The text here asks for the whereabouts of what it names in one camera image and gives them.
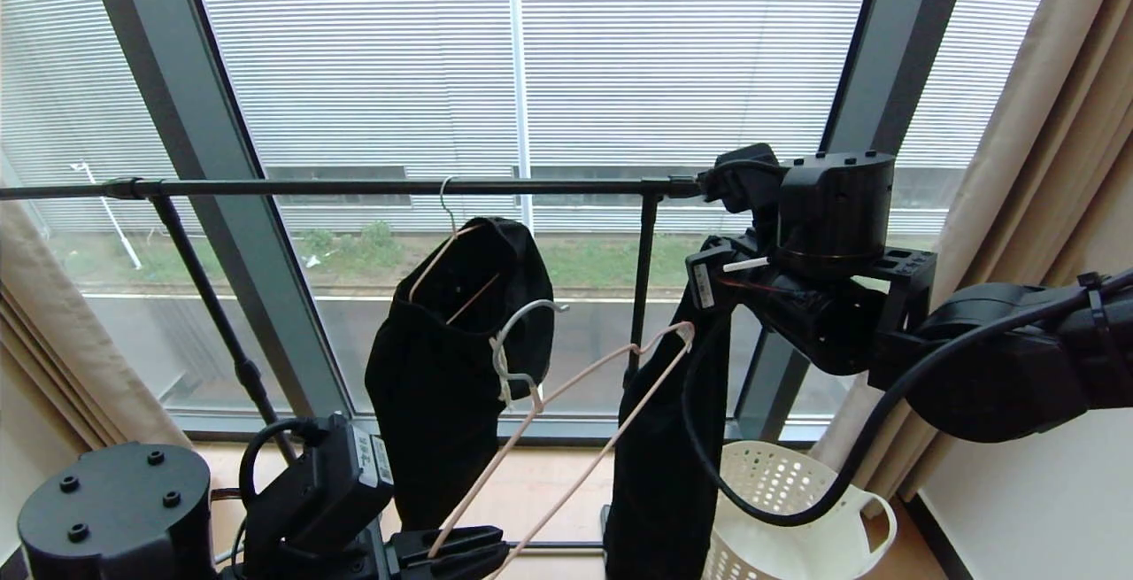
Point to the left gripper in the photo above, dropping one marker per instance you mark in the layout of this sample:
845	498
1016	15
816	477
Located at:
345	558

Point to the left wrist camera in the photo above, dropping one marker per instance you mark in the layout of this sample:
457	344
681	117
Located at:
327	483

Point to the black clothes rack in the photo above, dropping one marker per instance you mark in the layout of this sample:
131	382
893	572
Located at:
354	187

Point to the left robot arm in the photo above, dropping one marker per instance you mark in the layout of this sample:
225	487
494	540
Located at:
115	509

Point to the white laundry basket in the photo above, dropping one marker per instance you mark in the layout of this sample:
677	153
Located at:
779	545

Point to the pink clothes hanger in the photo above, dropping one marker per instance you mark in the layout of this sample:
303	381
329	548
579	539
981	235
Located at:
584	385
434	252

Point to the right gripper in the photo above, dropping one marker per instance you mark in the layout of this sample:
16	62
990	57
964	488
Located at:
823	323

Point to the beige curtain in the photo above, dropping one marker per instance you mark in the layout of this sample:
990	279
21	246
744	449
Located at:
62	359
1036	119

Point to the black shorts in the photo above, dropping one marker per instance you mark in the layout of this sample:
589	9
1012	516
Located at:
434	385

